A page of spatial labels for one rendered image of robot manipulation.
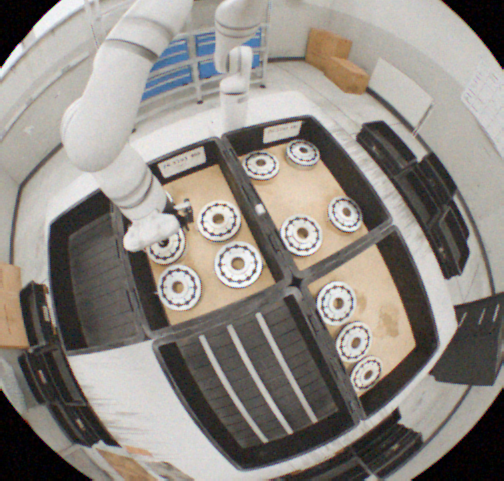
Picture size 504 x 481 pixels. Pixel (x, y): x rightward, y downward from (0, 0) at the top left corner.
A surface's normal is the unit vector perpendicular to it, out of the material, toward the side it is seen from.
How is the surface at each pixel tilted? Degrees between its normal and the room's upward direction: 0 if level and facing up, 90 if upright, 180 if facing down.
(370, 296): 0
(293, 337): 0
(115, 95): 79
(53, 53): 90
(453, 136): 90
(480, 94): 90
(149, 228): 6
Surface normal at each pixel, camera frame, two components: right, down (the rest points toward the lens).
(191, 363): 0.04, -0.37
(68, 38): 0.48, 0.82
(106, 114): 0.85, 0.35
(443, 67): -0.88, 0.43
